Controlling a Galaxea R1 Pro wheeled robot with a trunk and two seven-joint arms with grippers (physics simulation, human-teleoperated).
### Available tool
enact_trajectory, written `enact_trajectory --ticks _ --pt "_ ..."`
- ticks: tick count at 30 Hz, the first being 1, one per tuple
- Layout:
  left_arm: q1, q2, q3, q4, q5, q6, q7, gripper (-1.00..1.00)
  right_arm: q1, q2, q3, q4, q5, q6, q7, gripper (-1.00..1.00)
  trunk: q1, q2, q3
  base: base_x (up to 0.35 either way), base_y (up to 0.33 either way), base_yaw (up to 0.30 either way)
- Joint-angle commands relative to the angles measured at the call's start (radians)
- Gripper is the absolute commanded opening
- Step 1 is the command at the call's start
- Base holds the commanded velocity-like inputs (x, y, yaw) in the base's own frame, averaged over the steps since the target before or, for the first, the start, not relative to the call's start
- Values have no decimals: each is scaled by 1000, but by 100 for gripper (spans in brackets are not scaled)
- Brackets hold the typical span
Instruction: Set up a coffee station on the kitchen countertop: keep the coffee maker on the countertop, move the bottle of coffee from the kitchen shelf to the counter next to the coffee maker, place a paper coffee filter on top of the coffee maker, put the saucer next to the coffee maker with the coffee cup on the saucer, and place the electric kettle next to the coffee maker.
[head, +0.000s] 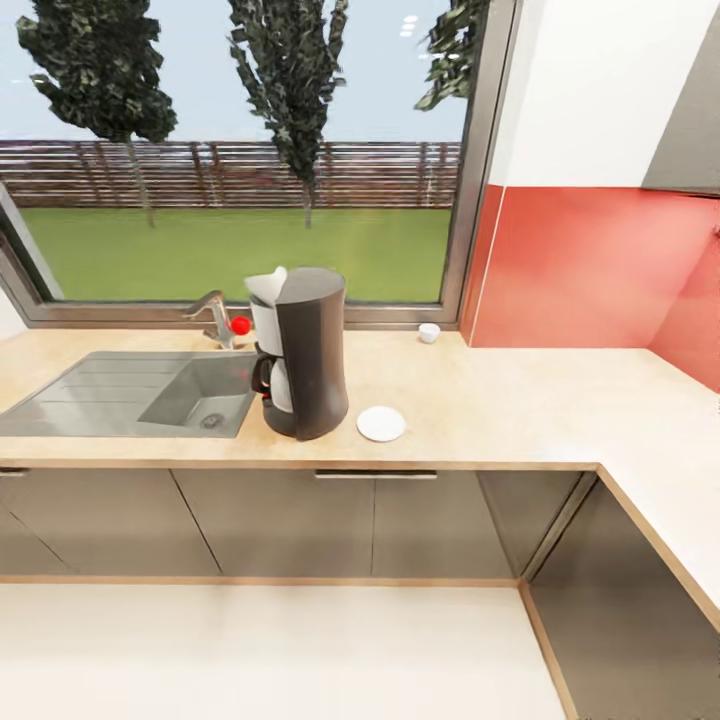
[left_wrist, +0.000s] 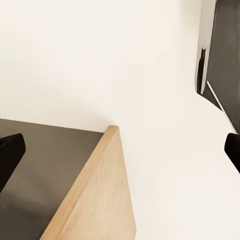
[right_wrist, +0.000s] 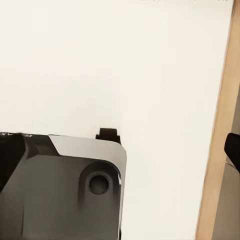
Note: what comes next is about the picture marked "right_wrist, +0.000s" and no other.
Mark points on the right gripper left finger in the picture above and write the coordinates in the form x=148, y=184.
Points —
x=12, y=150

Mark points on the cabinet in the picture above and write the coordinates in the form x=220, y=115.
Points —
x=227, y=218

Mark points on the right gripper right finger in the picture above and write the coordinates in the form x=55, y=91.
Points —
x=232, y=149

